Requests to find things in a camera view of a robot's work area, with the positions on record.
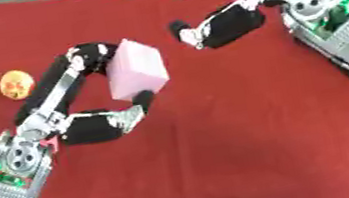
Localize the orange round toy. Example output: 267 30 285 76
0 66 39 104

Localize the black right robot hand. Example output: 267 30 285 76
159 0 301 57

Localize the pink foam block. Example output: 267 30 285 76
99 32 174 107

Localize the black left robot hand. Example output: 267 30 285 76
2 33 163 157

